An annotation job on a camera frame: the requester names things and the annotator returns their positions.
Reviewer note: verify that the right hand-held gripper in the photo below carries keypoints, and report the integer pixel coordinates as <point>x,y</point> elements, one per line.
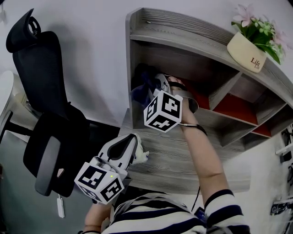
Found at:
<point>164,109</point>

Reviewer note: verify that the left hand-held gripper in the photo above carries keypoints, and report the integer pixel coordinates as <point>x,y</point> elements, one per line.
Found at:
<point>91,177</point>

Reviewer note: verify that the dark blue cloth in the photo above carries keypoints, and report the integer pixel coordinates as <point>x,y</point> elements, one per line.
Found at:
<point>142,91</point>

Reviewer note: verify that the grey wooden shelf unit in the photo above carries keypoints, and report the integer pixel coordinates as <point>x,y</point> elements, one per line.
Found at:
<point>183,61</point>

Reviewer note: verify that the person's right forearm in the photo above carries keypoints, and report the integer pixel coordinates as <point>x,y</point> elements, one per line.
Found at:
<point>203,160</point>

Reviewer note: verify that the person's left forearm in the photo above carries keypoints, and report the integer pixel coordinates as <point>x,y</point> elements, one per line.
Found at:
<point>98,217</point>

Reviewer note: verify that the grey wooden desk with shelves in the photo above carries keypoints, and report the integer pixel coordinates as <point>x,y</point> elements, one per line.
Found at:
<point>169,164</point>

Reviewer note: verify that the person's right hand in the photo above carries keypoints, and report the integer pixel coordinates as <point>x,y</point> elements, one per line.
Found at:
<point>175,80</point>

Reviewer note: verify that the white crumpled plastic bag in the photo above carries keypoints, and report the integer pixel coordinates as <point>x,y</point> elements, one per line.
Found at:
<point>140,153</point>

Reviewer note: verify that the black wrist band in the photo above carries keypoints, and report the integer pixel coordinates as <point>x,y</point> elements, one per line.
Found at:
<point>201,128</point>

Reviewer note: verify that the pink tag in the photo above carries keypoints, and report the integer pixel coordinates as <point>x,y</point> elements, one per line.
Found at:
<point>60,172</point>

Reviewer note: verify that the person's striped shirt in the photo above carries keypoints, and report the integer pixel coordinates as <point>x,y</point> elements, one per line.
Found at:
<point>160,217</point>

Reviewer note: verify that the white power strip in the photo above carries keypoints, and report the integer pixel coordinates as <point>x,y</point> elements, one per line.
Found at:
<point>60,208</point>

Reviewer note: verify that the cream pot with pink flowers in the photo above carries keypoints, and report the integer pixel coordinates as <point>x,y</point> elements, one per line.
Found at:
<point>245,52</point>

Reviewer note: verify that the black mesh office chair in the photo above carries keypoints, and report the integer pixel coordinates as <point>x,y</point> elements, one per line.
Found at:
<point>41,75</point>

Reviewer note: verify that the white round table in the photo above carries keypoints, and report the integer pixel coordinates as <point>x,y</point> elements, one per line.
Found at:
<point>7,91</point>

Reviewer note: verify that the black and white floor device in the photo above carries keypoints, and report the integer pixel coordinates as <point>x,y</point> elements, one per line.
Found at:
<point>281,207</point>

